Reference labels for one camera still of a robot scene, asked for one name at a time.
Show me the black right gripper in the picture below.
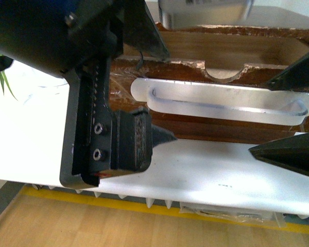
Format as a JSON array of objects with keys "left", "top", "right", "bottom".
[{"left": 0, "top": 1, "right": 170, "bottom": 189}]

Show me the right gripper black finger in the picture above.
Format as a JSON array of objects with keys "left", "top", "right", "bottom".
[{"left": 115, "top": 108, "right": 177, "bottom": 172}]

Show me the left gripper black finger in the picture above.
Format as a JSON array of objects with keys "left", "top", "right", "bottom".
[
  {"left": 249, "top": 132, "right": 309, "bottom": 177},
  {"left": 264, "top": 52, "right": 309, "bottom": 91}
]

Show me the wooden drawer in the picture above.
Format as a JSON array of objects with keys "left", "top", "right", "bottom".
[
  {"left": 110, "top": 31, "right": 309, "bottom": 126},
  {"left": 150, "top": 111, "right": 305, "bottom": 144}
]

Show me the brown wooden drawer cabinet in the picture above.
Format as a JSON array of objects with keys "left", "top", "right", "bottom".
[{"left": 110, "top": 25, "right": 309, "bottom": 132}]

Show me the silver metal object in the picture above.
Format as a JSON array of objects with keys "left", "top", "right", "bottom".
[{"left": 158, "top": 0, "right": 254, "bottom": 29}]

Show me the yellow floor tape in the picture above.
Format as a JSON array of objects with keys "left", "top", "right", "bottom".
[{"left": 20, "top": 186, "right": 309, "bottom": 234}]

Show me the green plant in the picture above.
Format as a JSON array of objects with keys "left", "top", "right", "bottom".
[{"left": 0, "top": 54, "right": 17, "bottom": 100}]

